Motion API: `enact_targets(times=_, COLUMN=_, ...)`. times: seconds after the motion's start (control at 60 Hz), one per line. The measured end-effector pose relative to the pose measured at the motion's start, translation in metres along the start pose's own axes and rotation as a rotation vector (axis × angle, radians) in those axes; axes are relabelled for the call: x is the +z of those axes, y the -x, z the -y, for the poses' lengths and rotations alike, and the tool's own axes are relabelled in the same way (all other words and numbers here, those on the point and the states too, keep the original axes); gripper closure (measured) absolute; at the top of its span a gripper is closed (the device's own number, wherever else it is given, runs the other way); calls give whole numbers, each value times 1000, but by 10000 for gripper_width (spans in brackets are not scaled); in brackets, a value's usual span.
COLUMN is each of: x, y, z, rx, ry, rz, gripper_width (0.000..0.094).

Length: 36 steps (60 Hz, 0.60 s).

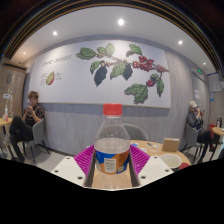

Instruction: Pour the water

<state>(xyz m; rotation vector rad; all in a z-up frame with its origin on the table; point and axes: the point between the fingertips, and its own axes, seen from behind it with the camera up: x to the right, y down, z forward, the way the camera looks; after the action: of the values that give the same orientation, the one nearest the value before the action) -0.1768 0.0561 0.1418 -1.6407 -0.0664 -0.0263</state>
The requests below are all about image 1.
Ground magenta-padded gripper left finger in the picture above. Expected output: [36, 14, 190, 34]
[50, 144, 98, 188]

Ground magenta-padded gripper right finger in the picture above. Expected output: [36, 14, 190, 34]
[128, 144, 175, 188]

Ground clear red-capped drink bottle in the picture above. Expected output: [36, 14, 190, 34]
[93, 103, 132, 190]

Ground white cup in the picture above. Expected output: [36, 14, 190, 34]
[159, 153, 183, 172]

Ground brown cardboard box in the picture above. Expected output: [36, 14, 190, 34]
[161, 137, 181, 153]

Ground flat round red coaster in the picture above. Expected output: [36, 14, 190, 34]
[178, 162, 192, 171]

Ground grey chair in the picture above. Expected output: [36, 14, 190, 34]
[122, 122, 149, 142]
[21, 119, 51, 164]
[181, 123, 201, 156]

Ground person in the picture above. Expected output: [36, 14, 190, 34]
[8, 90, 46, 163]
[185, 100, 214, 164]

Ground small round wooden table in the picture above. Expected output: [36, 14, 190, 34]
[0, 117, 14, 158]
[211, 126, 224, 154]

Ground white notice board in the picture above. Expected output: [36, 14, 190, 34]
[207, 72, 224, 94]

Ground round ceiling lights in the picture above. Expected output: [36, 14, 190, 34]
[51, 18, 208, 66]

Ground coffee plant wall poster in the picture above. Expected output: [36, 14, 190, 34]
[28, 39, 173, 109]

